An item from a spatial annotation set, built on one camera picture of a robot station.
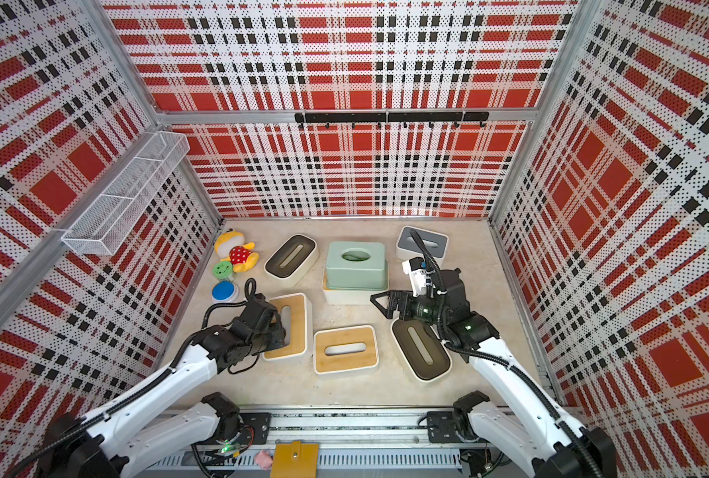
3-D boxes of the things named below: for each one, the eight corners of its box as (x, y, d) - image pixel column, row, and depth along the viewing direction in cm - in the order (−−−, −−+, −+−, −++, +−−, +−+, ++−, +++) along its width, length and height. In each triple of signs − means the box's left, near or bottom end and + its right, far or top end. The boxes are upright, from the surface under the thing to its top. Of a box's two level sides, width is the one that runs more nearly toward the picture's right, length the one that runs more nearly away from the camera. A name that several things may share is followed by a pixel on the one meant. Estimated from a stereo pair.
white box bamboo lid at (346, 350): (312, 377, 83) (309, 371, 79) (317, 332, 91) (315, 325, 87) (378, 377, 83) (378, 371, 79) (377, 332, 91) (377, 325, 87)
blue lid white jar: (212, 303, 100) (208, 298, 97) (220, 285, 105) (215, 279, 102) (236, 303, 100) (232, 298, 97) (242, 285, 105) (239, 279, 102)
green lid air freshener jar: (214, 282, 104) (209, 275, 101) (220, 268, 108) (215, 261, 105) (235, 282, 104) (230, 275, 101) (240, 268, 108) (236, 261, 105)
